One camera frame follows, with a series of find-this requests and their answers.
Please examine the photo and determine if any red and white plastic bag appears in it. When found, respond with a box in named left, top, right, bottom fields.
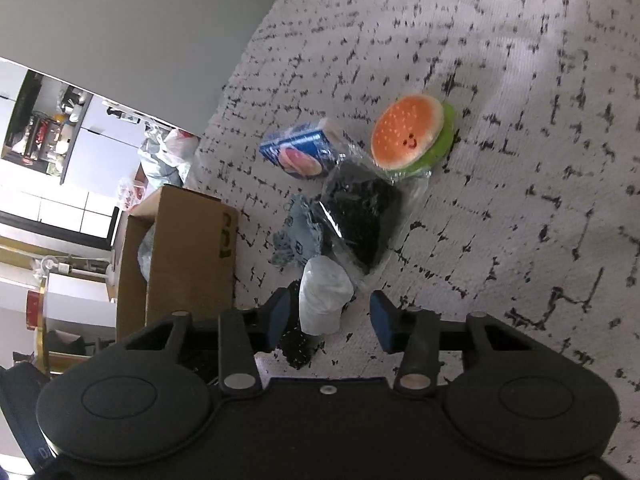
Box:
left=117, top=177, right=149, bottom=212

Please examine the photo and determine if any open shelf with items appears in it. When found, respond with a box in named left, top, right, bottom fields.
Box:
left=0, top=70, right=94, bottom=186

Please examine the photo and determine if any white cloth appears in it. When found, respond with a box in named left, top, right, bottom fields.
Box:
left=298, top=255, right=355, bottom=336

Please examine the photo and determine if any black fuzzy cloth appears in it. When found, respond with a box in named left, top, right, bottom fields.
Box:
left=276, top=325, right=326, bottom=369

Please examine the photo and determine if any burger plush toy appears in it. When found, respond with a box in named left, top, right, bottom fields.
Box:
left=370, top=93, right=457, bottom=175

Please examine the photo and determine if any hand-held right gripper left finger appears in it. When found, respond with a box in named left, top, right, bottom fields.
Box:
left=117, top=282, right=301, bottom=396

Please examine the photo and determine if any light blue fluffy cloth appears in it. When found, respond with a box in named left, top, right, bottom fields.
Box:
left=270, top=194, right=333, bottom=268

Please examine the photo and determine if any blue tissue packet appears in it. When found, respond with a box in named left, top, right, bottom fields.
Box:
left=258, top=118, right=341, bottom=181

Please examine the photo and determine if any crumpled clear plastic bag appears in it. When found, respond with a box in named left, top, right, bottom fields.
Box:
left=136, top=227, right=160, bottom=283

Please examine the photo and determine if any white black-patterned bedspread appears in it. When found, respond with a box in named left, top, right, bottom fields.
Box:
left=194, top=0, right=640, bottom=443

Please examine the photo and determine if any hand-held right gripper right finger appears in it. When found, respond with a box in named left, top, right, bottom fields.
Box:
left=369, top=290, right=531, bottom=393

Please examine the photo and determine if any cardboard box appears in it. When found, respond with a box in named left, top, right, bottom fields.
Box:
left=114, top=185, right=240, bottom=343

